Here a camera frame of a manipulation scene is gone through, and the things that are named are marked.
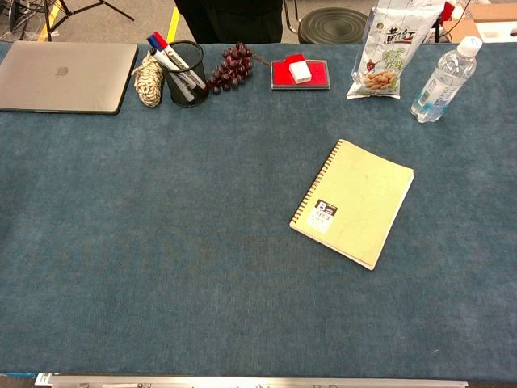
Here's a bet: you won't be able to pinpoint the yellow spiral notebook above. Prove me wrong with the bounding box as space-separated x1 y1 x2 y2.
288 138 416 271

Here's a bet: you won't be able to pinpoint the blue felt table cloth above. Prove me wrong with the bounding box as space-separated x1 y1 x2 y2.
0 40 517 379

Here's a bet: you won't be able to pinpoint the red ink pad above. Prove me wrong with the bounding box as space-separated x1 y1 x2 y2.
270 59 331 91

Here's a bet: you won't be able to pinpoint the white and red stamp block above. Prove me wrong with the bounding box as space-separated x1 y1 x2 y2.
285 53 313 85

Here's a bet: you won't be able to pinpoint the dark red grape bunch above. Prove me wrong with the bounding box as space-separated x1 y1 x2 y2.
206 41 254 96

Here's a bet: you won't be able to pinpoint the black mesh pen holder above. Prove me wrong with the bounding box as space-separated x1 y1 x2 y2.
160 40 210 108

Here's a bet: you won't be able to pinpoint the black cap marker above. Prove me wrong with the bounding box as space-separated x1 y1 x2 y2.
149 48 195 102

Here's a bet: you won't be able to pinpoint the person in black clothes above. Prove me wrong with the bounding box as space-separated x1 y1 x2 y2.
174 0 284 44

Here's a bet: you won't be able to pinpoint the markers in cup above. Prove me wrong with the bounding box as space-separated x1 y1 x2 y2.
153 31 208 91

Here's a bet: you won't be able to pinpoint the black round stool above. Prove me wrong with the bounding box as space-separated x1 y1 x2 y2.
297 7 369 44

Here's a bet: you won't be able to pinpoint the blue cap marker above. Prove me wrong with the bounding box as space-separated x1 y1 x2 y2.
145 33 195 93

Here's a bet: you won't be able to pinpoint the white nut snack bag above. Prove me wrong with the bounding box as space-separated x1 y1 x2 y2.
346 0 445 101

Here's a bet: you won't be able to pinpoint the clear plastic water bottle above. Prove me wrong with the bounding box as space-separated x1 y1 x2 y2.
410 35 484 124

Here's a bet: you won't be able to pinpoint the grey laptop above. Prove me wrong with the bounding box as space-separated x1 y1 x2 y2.
0 40 140 116

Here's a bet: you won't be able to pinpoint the black tripod stand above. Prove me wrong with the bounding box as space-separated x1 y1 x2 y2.
40 0 135 41

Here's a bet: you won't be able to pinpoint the cardboard box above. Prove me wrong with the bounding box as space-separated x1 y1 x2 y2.
442 2 517 44

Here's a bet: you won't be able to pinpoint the beige rope coil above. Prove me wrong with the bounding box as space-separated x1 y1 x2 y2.
131 51 166 109

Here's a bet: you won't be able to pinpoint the aluminium rail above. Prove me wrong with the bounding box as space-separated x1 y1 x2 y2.
34 372 469 388

